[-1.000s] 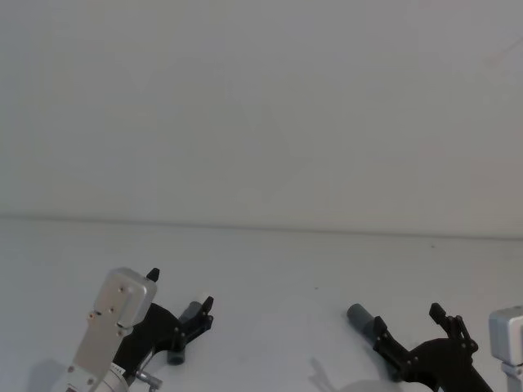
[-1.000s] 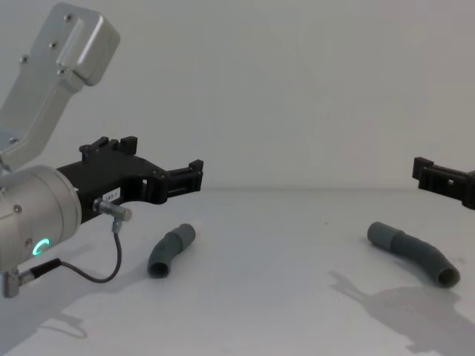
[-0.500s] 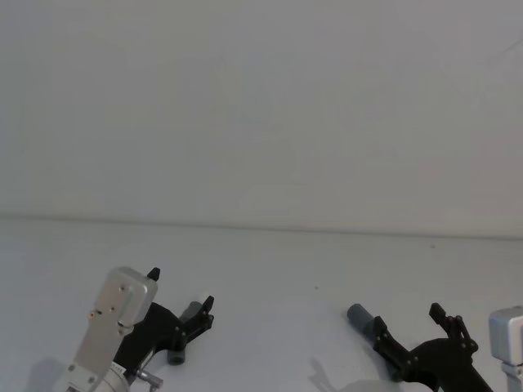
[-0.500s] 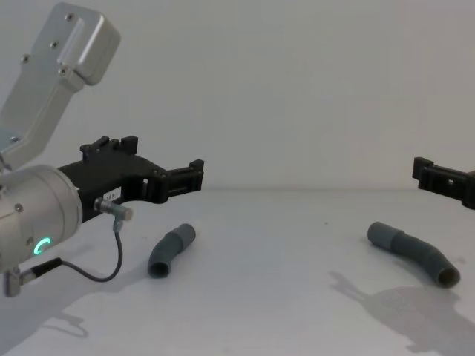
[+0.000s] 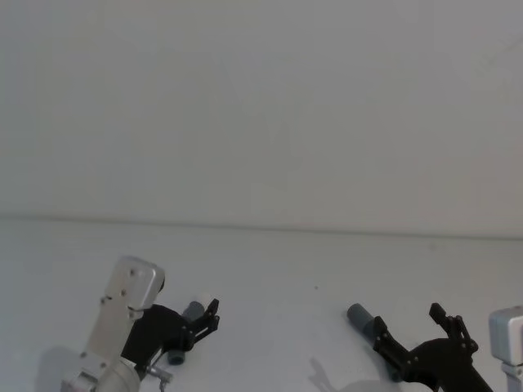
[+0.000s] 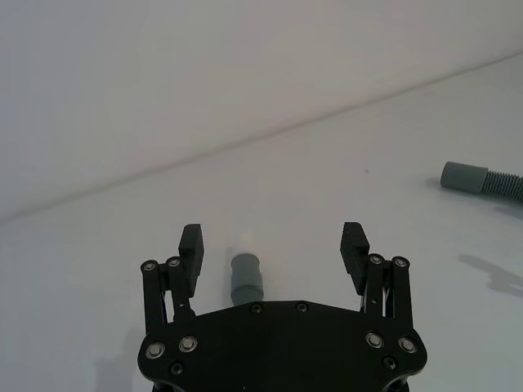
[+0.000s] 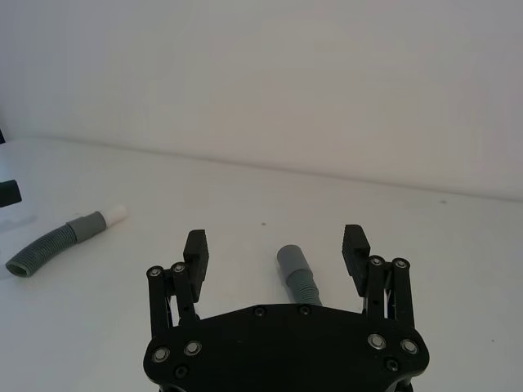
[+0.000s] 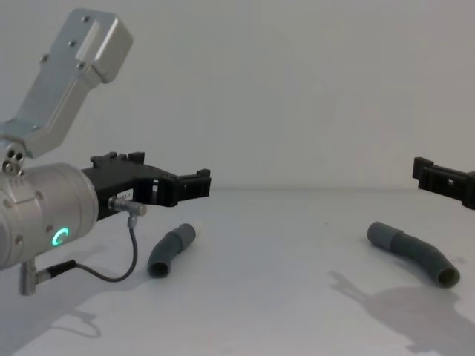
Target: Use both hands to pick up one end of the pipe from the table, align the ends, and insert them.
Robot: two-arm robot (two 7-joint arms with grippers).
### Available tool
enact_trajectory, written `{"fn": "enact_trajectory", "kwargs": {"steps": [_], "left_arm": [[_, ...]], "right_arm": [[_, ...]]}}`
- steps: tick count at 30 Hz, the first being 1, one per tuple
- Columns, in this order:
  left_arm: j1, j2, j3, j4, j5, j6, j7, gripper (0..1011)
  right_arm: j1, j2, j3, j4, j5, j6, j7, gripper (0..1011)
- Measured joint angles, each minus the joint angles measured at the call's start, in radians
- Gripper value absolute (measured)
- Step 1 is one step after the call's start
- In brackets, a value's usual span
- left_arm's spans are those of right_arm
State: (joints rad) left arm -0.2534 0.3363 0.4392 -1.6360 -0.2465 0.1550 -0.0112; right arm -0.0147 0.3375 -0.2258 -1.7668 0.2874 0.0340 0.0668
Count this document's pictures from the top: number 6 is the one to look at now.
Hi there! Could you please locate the grey tube connector, white tip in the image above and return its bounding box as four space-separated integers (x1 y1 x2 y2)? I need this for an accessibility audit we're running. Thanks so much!
226 231 266 307

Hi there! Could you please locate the grey corrugated hose with cuff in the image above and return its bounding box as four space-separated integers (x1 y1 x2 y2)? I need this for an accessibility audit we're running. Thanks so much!
440 161 523 210

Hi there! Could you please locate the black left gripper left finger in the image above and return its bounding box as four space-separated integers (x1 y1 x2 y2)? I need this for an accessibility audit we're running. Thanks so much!
140 223 207 336

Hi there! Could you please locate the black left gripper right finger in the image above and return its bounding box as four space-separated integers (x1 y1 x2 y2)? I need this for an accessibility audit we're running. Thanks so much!
338 221 414 334

